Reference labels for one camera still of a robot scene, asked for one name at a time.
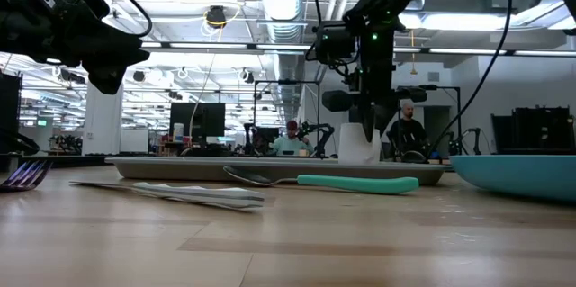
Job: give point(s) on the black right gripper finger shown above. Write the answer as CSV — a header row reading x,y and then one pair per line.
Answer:
x,y
370,125
387,122

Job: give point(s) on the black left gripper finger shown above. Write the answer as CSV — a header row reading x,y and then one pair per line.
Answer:
x,y
108,78
119,51

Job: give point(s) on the white mug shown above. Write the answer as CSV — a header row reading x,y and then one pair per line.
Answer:
x,y
351,147

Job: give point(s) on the teal plate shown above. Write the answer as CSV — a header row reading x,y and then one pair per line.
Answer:
x,y
517,174

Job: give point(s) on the black background robot arm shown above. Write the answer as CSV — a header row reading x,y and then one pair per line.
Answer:
x,y
325,134
476,138

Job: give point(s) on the grey plastic tray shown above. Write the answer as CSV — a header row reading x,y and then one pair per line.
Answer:
x,y
180,170

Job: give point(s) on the person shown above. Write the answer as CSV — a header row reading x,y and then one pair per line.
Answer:
x,y
407,136
290,145

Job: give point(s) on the white board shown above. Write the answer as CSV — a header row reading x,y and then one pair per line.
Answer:
x,y
134,140

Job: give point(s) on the white bottle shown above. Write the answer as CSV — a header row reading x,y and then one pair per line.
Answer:
x,y
178,131

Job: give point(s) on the black cabinet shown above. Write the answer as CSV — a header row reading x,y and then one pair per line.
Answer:
x,y
10,111

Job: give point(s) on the black computer monitor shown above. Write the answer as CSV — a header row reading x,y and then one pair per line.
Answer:
x,y
198,120

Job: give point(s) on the black equipment case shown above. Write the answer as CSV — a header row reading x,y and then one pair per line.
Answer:
x,y
535,129

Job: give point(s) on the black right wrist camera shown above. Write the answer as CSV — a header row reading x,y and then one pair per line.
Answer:
x,y
335,44

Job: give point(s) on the black metal stand frame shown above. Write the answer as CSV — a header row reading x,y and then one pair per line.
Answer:
x,y
459,120
288,82

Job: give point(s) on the black overhead frame bar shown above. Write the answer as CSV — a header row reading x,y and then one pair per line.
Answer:
x,y
288,47

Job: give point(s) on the black overhead camera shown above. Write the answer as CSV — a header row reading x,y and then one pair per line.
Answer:
x,y
216,16

